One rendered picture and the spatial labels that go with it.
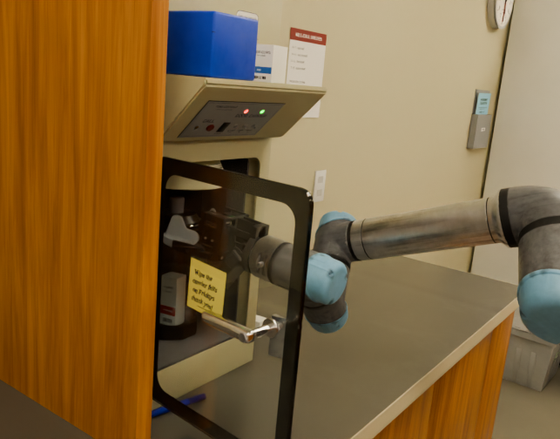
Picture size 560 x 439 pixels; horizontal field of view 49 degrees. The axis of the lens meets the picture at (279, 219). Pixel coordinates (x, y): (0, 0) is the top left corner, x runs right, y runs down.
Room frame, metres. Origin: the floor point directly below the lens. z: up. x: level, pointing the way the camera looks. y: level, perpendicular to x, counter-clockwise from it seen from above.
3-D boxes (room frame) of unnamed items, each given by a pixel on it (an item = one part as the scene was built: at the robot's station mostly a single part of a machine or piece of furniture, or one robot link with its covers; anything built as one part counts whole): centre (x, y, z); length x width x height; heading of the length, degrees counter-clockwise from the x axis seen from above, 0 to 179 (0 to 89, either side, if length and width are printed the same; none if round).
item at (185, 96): (1.02, 0.07, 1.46); 0.32 x 0.11 x 0.10; 145
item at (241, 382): (0.82, 0.08, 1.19); 0.30 x 0.01 x 0.40; 49
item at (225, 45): (0.94, 0.13, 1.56); 0.10 x 0.10 x 0.09; 55
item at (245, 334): (0.75, 0.04, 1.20); 0.10 x 0.05 x 0.03; 49
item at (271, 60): (1.06, 0.04, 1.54); 0.05 x 0.05 x 0.06; 63
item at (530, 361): (3.31, -1.37, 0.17); 0.60 x 0.42 x 0.33; 53
